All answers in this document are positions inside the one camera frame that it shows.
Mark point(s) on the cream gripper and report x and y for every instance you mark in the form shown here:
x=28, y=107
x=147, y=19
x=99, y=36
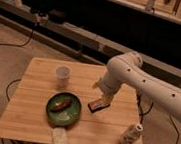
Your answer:
x=107, y=98

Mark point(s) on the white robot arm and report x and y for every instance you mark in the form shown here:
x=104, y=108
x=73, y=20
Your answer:
x=126, y=68

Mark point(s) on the brown rectangular block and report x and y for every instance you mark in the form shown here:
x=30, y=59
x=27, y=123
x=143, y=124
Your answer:
x=96, y=105

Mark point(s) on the wooden table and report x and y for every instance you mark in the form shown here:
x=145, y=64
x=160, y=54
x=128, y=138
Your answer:
x=25, y=116

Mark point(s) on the white bottle on table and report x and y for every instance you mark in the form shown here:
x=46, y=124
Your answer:
x=131, y=134

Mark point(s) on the green plate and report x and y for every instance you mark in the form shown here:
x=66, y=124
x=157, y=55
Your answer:
x=63, y=110

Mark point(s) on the black device on ledge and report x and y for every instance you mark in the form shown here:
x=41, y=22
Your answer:
x=57, y=16

